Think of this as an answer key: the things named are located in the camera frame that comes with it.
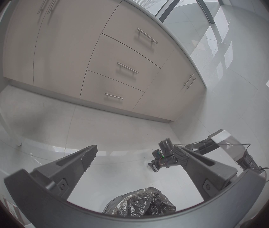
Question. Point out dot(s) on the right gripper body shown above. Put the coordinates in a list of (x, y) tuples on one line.
[(165, 163)]

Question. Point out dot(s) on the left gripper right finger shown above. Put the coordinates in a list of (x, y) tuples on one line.
[(210, 174)]

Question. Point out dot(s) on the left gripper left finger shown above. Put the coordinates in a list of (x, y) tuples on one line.
[(63, 172)]

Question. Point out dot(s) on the black plastic bag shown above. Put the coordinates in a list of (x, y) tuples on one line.
[(136, 203)]

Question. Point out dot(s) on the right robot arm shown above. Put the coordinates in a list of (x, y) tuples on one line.
[(166, 147)]

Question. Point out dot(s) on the beige cabinet with drawers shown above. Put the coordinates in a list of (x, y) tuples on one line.
[(77, 56)]

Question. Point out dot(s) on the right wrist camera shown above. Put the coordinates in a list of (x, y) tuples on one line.
[(157, 154)]

